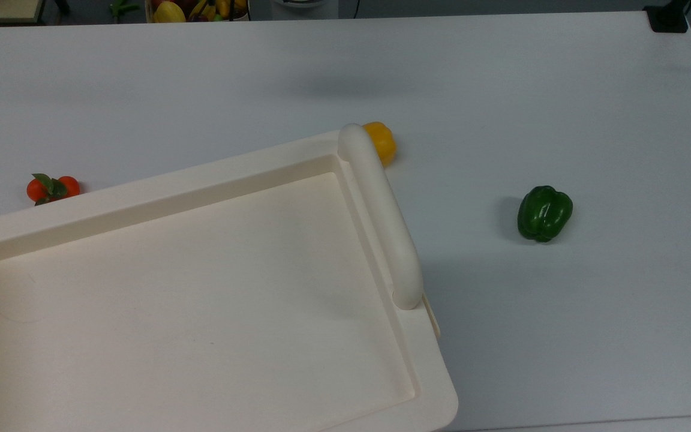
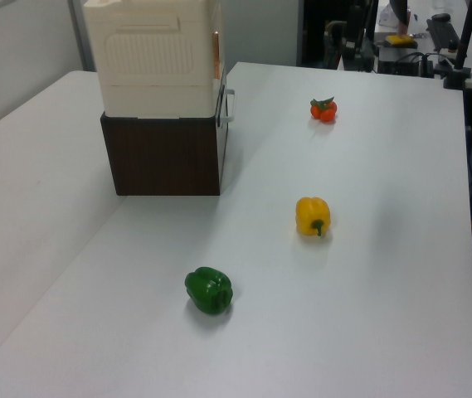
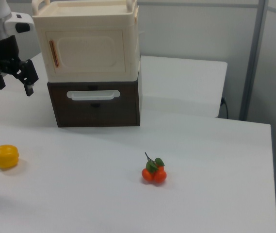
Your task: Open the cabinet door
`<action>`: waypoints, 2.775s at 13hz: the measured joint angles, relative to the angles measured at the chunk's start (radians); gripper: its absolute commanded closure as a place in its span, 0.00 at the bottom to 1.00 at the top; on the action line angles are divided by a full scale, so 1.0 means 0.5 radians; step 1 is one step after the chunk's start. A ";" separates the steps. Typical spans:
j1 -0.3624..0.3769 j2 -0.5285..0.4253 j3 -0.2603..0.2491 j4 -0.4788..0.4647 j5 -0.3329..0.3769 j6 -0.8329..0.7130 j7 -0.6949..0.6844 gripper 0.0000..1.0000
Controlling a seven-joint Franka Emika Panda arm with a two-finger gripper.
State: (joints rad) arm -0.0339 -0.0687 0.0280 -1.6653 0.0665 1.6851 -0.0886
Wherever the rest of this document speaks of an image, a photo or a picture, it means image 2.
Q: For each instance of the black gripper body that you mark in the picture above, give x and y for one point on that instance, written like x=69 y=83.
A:
x=358 y=33

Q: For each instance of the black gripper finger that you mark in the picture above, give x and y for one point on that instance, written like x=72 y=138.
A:
x=367 y=63
x=351 y=62

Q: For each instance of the cream plastic cabinet body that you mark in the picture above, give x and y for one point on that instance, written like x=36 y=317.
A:
x=152 y=58

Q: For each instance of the black electronics box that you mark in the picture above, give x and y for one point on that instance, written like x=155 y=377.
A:
x=403 y=62

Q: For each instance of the yellow sponge block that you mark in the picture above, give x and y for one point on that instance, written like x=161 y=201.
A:
x=399 y=39

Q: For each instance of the orange tomato cluster with leaves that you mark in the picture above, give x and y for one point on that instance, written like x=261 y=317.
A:
x=324 y=110

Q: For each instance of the black keyboard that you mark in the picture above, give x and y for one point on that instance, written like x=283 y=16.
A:
x=442 y=35

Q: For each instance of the black computer mouse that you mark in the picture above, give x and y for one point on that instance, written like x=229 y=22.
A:
x=441 y=17

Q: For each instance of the black pole with clamp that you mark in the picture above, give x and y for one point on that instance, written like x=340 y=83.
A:
x=463 y=41

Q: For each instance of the yellow bell pepper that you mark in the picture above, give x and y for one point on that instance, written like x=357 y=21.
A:
x=311 y=213

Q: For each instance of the dark brown wooden drawer box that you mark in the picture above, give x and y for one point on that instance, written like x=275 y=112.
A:
x=165 y=157

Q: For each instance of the green bell pepper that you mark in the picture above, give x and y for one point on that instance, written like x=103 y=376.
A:
x=208 y=290

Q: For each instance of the grey partition post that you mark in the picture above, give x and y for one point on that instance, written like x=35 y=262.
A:
x=82 y=33

